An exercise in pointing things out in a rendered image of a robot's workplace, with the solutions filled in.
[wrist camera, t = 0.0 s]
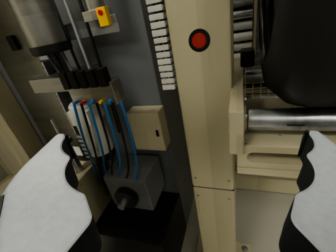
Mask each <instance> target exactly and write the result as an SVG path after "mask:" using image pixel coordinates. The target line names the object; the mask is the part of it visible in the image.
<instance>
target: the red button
mask: <svg viewBox="0 0 336 252"><path fill-rule="evenodd" d="M206 42H207V38H206V36H205V35H204V34H203V33H196V34H195V35H194V36H193V38H192V44H193V46H194V47H195V48H198V49H200V48H202V47H204V46H205V44H206Z"/></svg>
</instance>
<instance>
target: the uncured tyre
mask: <svg viewBox="0 0 336 252"><path fill-rule="evenodd" d="M257 22H258V48H259V57H260V63H261V70H262V76H263V81H264V84H265V86H266V87H267V88H268V89H269V90H271V91H272V92H273V93H274V94H276V95H277V96H278V97H279V98H281V99H282V100H283V101H284V102H286V103H287V104H292V105H296V106H301V107H306V108H323V107H336V0H258V7H257Z"/></svg>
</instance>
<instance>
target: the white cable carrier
mask: <svg viewBox="0 0 336 252"><path fill-rule="evenodd" d="M145 2H146V5H150V4H152V6H148V7H147V10H148V12H149V13H152V12H153V13H154V14H151V15H149V20H150V21H155V22H152V23H150V26H151V29H157V30H152V31H151V32H152V37H158V38H154V39H153V41H154V44H159V45H156V46H155V51H156V52H157V51H160V52H157V53H156V57H157V59H158V60H157V63H158V65H160V66H159V67H158V69H159V72H161V73H160V77H161V78H162V79H161V83H162V84H163V85H162V89H163V90H175V89H176V87H177V85H178V84H177V78H176V71H175V65H174V58H173V54H172V53H173V52H172V48H170V47H171V46H172V45H171V41H169V40H171V39H170V34H167V33H169V27H166V26H168V20H167V19H165V18H167V13H166V12H163V10H165V9H166V7H165V4H162V3H163V2H165V0H145ZM156 4H157V5H156ZM157 11H158V13H157ZM159 58H161V59H159Z"/></svg>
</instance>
